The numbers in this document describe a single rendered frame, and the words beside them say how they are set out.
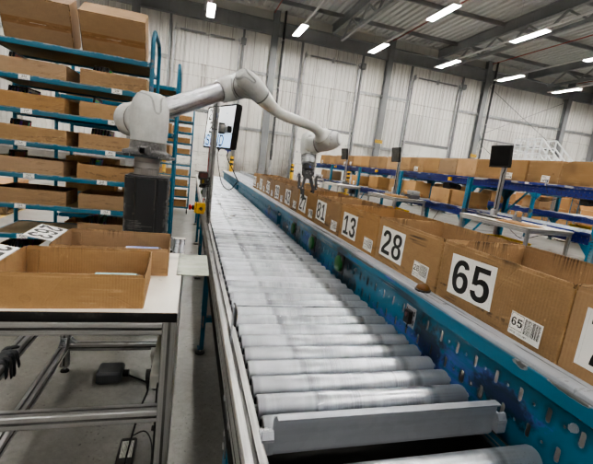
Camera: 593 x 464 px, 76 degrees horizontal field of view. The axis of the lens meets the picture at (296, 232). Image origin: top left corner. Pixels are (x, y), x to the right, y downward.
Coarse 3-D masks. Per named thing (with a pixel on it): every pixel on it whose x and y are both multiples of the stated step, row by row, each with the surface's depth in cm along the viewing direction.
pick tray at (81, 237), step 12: (72, 228) 151; (84, 228) 153; (60, 240) 137; (72, 240) 152; (84, 240) 154; (96, 240) 155; (108, 240) 156; (120, 240) 158; (132, 240) 159; (144, 240) 160; (156, 240) 162; (168, 240) 163; (156, 252) 136; (168, 252) 137; (156, 264) 137; (168, 264) 138
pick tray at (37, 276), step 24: (0, 264) 104; (24, 264) 120; (48, 264) 124; (72, 264) 126; (96, 264) 128; (120, 264) 130; (144, 264) 133; (0, 288) 97; (24, 288) 98; (48, 288) 100; (72, 288) 102; (96, 288) 103; (120, 288) 105; (144, 288) 107
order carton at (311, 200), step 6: (306, 192) 240; (318, 192) 260; (324, 192) 261; (330, 192) 262; (336, 192) 264; (312, 198) 227; (354, 198) 226; (306, 204) 238; (312, 204) 226; (306, 210) 237; (312, 210) 225; (306, 216) 237; (312, 216) 225
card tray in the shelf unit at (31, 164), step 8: (0, 160) 240; (8, 160) 241; (16, 160) 242; (24, 160) 243; (32, 160) 244; (40, 160) 245; (48, 160) 246; (56, 160) 274; (64, 160) 275; (72, 160) 276; (0, 168) 241; (8, 168) 242; (16, 168) 243; (24, 168) 244; (32, 168) 245; (40, 168) 246; (48, 168) 247; (56, 168) 248; (64, 168) 252; (72, 168) 265; (64, 176) 253
